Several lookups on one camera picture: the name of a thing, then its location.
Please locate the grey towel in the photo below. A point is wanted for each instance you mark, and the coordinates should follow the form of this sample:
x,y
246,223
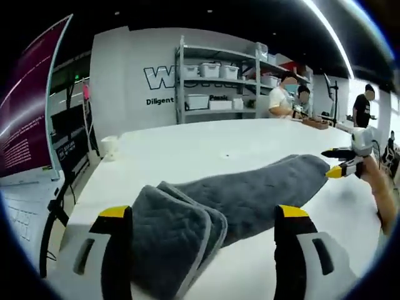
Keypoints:
x,y
250,193

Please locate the white cup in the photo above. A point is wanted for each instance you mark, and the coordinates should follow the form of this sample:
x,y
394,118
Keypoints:
x,y
110,148

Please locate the grey metal shelf rack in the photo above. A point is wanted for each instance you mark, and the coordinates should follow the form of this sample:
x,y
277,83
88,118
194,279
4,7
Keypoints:
x,y
178,87

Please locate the black panel with label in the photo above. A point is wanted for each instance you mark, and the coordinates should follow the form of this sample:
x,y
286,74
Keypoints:
x,y
72,147

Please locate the monitor with purple screen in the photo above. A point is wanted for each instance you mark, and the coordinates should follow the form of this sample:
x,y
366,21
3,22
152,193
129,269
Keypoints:
x,y
28,109

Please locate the group of white storage boxes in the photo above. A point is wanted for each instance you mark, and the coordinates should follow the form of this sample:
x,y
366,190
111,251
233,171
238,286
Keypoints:
x,y
210,70

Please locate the wooden tray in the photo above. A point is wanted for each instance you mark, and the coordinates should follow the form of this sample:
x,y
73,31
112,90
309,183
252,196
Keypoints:
x,y
315,123

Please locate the white laptop keyboard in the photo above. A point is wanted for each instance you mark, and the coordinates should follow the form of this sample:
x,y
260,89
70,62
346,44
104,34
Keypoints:
x,y
28,200

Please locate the pink hanging object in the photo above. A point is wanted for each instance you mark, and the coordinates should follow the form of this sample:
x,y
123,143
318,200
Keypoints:
x,y
86,92

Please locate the ceiling light strip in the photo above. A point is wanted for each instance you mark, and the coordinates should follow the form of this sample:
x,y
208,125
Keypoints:
x,y
334,34

